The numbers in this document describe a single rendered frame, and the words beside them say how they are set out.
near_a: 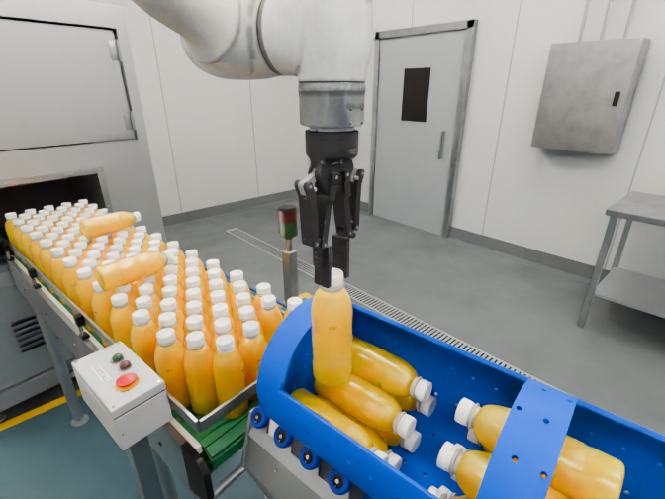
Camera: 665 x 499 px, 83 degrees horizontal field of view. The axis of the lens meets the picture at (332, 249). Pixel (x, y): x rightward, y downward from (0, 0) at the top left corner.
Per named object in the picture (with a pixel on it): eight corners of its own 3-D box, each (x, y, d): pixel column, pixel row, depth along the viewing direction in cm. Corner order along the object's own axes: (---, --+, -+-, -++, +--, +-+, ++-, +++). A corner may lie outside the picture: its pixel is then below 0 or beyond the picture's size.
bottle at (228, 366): (215, 419, 89) (204, 354, 82) (224, 396, 96) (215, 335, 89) (244, 421, 89) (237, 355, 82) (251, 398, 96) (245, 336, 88)
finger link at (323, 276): (332, 246, 57) (329, 247, 56) (331, 287, 59) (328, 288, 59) (317, 241, 58) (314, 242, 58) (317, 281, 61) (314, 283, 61)
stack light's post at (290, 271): (300, 473, 173) (289, 253, 129) (293, 468, 175) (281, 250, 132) (306, 467, 175) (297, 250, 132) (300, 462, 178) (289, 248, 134)
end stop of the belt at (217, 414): (202, 432, 80) (200, 422, 79) (200, 430, 81) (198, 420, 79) (326, 343, 108) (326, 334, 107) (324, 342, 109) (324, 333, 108)
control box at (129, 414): (123, 451, 70) (110, 410, 66) (82, 399, 82) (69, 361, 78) (173, 419, 77) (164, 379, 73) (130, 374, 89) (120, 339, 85)
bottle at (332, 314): (313, 361, 72) (310, 272, 65) (350, 360, 72) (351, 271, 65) (312, 388, 65) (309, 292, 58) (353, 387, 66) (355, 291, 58)
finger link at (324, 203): (340, 173, 53) (334, 172, 52) (331, 249, 56) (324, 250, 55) (320, 169, 56) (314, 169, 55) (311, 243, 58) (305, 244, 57)
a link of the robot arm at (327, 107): (379, 83, 51) (377, 130, 53) (328, 84, 56) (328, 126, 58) (335, 82, 44) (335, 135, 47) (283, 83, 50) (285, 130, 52)
